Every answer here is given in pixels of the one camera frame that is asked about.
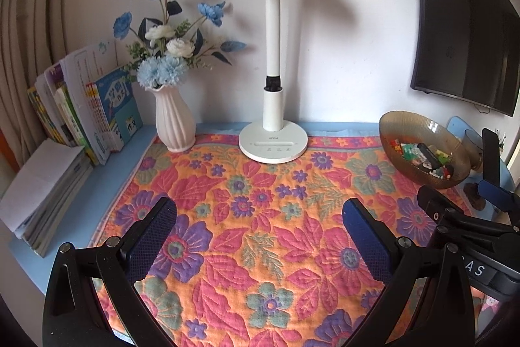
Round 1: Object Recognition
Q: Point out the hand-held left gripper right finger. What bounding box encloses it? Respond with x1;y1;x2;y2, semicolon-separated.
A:
342;198;476;347

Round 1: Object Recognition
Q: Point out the row of upright books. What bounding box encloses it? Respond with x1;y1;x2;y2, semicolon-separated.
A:
28;39;144;167

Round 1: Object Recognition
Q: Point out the white desk lamp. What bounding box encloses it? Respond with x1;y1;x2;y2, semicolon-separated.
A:
220;0;330;163

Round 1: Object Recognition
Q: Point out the floral quilted mat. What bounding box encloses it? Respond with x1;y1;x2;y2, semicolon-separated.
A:
89;132;476;347

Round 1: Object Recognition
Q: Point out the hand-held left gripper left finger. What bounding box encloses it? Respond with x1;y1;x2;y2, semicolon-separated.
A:
43;196;178;347

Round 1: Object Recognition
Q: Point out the brown glass bowl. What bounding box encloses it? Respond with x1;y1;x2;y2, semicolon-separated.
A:
379;110;472;190

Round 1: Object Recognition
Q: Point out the pink printed cloth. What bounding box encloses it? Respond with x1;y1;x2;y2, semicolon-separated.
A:
479;296;502;315

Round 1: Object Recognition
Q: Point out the beige curtain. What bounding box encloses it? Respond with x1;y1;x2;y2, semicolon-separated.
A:
0;0;82;140

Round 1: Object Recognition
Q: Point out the orange curtain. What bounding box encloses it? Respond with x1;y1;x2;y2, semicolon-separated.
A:
0;125;17;179

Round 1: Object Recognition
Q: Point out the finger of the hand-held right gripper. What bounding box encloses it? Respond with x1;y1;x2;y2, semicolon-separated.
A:
478;180;520;228
418;128;513;242

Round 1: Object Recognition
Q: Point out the blue chair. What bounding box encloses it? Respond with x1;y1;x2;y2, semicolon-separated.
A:
447;116;514;185

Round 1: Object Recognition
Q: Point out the stack of flat booklets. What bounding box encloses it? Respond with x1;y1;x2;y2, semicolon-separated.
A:
0;138;95;256

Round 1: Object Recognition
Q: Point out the glass cup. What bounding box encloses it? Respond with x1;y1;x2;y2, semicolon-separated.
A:
463;129;484;169

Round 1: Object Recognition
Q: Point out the black wall television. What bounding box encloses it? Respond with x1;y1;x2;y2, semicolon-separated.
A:
409;0;520;118

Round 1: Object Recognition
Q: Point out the dark-haired small doll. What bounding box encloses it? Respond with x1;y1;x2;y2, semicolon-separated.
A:
428;164;455;180

